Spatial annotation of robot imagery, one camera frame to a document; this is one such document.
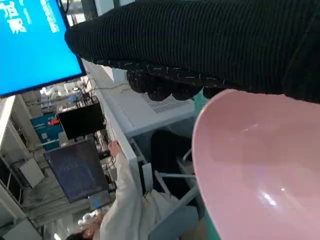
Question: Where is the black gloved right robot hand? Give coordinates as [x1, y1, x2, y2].
[64, 0, 320, 105]

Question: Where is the pink bowl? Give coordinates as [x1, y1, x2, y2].
[191, 88, 320, 240]

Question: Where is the small white grille cabinet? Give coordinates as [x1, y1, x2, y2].
[109, 66, 196, 138]

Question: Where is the white desk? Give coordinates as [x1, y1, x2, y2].
[81, 59, 139, 176]

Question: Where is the black equipment box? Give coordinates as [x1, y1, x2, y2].
[57, 102, 108, 141]

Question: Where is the large blue display screen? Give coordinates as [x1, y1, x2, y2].
[0, 0, 88, 98]

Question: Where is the seated person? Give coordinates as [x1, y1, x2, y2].
[66, 129, 201, 240]

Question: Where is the blue cardboard box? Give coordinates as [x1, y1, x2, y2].
[30, 111, 65, 151]

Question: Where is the dark computer monitor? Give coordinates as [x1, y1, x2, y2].
[43, 138, 110, 204]

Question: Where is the grey chair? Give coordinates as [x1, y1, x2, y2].
[147, 147, 208, 240]

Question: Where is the small laptop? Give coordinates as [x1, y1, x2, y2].
[87, 190, 113, 210]

